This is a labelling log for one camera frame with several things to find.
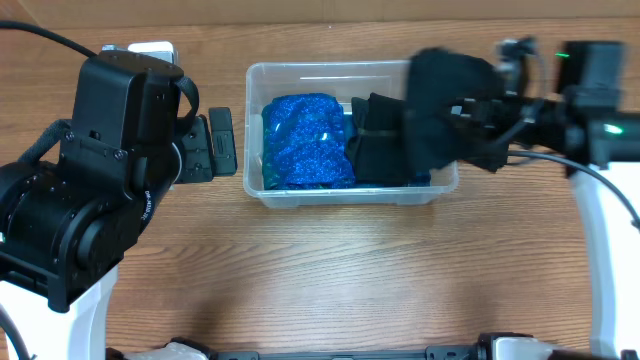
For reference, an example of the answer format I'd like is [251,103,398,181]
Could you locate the small black cloth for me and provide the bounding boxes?
[402,48,503,173]

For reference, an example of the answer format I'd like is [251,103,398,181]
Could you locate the blue sparkly cloth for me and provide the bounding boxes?
[262,93,355,190]

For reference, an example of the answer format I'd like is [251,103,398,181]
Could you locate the blue jeans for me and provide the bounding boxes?
[344,109,431,188]

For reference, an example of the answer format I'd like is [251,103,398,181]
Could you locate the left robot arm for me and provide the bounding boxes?
[1,41,238,359]

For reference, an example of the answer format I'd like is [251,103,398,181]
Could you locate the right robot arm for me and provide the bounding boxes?
[451,41,639,359]

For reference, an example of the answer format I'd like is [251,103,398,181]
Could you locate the clear plastic storage bin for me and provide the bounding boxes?
[243,60,459,208]

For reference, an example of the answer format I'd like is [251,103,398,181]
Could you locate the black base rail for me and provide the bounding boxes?
[211,345,487,360]

